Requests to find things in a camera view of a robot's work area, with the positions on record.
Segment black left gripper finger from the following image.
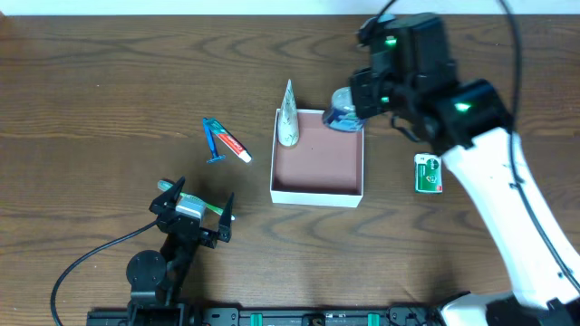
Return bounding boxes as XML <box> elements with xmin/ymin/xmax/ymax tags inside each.
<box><xmin>217</xmin><ymin>193</ymin><xmax>235</xmax><ymax>243</ymax></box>
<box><xmin>149</xmin><ymin>177</ymin><xmax>186</xmax><ymax>215</ymax></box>

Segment blue Gillette razor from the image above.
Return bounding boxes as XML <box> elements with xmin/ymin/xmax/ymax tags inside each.
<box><xmin>202</xmin><ymin>118</ymin><xmax>226</xmax><ymax>164</ymax></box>

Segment red Colgate toothpaste tube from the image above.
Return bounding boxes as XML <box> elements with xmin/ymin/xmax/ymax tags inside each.
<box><xmin>205</xmin><ymin>118</ymin><xmax>252</xmax><ymax>163</ymax></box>

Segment green Dettol soap bar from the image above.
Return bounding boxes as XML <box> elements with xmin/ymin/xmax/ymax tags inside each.
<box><xmin>413</xmin><ymin>153</ymin><xmax>443</xmax><ymax>194</ymax></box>

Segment white Pantene conditioner tube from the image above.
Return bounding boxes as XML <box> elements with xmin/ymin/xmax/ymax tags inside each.
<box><xmin>276</xmin><ymin>80</ymin><xmax>300</xmax><ymax>147</ymax></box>

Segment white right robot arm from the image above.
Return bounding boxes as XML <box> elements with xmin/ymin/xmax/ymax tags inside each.
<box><xmin>349</xmin><ymin>13</ymin><xmax>579</xmax><ymax>325</ymax></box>

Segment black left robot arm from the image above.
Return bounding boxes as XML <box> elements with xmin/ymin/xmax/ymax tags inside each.
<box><xmin>124</xmin><ymin>177</ymin><xmax>235</xmax><ymax>326</ymax></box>

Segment white box with pink interior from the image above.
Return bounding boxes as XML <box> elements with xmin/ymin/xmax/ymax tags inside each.
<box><xmin>269</xmin><ymin>110</ymin><xmax>364</xmax><ymax>208</ymax></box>

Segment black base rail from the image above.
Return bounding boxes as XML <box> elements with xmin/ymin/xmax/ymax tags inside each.
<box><xmin>86</xmin><ymin>305</ymin><xmax>443</xmax><ymax>326</ymax></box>

